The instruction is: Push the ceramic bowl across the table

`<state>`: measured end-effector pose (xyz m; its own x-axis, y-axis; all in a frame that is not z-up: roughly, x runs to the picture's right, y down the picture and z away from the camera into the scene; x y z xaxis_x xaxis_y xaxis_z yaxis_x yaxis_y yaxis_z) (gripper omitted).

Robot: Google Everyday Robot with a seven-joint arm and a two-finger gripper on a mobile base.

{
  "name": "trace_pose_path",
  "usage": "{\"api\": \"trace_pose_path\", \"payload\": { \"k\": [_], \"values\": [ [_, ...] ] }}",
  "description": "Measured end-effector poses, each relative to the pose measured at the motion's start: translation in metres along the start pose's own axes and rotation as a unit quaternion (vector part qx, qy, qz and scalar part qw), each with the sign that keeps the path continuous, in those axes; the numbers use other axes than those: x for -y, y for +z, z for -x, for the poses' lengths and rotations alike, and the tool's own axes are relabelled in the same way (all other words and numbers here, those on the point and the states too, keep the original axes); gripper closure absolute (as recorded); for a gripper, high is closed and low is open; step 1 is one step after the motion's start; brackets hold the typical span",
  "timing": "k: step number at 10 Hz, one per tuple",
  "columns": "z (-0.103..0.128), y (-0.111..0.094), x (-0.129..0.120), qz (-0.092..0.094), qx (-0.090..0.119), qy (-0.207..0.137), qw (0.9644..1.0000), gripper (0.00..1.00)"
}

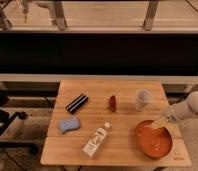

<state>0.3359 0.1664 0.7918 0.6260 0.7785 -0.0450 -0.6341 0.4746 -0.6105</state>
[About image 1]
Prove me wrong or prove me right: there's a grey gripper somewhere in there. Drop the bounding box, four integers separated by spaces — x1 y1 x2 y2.
150 106 178 129

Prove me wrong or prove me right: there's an orange ceramic bowl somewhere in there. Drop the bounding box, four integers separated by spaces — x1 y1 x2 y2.
135 120 172 159

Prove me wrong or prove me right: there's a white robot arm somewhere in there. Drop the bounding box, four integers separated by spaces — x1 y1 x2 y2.
151 91 198 129

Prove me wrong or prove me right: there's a translucent plastic cup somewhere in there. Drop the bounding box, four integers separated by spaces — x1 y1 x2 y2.
135 89 153 111

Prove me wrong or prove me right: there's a small dark red object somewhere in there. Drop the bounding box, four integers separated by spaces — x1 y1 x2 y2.
109 95 116 112

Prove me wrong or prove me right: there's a wooden table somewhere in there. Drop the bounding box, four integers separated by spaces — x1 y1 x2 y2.
41 80 191 167

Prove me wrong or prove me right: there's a white plastic bottle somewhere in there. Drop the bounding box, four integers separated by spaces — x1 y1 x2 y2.
83 122 111 158

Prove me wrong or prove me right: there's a black white striped case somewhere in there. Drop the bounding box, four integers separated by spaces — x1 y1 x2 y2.
66 94 88 114

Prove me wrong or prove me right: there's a blue sponge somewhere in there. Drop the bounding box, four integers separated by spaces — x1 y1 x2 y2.
59 116 80 134

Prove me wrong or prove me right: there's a black office chair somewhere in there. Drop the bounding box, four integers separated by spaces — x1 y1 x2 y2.
0 91 38 155

